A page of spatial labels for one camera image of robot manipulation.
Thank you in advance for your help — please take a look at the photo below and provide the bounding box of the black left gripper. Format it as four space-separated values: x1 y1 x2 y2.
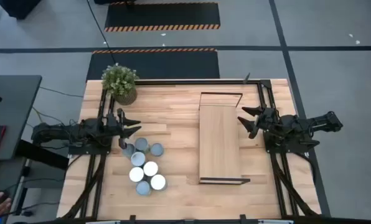
105 108 142 150

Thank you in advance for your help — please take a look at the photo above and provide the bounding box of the wooden tray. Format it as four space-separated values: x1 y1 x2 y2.
199 91 251 185

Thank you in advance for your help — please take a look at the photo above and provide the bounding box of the black equipment case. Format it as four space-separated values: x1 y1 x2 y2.
0 0 42 20

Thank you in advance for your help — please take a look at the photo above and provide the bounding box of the yellow cable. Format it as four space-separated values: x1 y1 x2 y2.
32 106 45 123

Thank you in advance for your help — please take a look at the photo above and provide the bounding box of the black desk support beam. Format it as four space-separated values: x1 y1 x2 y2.
16 139 70 170

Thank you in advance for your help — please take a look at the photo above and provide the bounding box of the orange-label tin can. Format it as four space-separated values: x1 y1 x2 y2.
143 161 159 177
130 151 146 167

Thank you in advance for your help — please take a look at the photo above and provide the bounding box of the dark grey side desk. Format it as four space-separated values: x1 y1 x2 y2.
0 157 27 224

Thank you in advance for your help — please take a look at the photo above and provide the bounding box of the black hazard-striped floor mat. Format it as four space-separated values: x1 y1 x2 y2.
103 1 221 33
85 47 221 80

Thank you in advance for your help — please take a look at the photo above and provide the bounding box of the thin black cable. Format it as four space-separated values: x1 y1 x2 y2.
38 86 84 98

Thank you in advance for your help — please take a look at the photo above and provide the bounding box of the black floor cable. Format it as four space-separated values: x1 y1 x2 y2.
86 0 117 65

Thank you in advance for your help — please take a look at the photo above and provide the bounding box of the silver-lidded tin can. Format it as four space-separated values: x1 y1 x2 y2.
135 180 152 197
134 137 150 154
122 142 136 159
128 166 145 183
149 174 168 191

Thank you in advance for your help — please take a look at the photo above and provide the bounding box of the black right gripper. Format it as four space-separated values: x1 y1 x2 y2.
237 106 281 140

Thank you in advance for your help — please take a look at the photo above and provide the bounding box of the green plant in ribbed pot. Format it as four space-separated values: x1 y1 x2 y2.
101 63 140 106

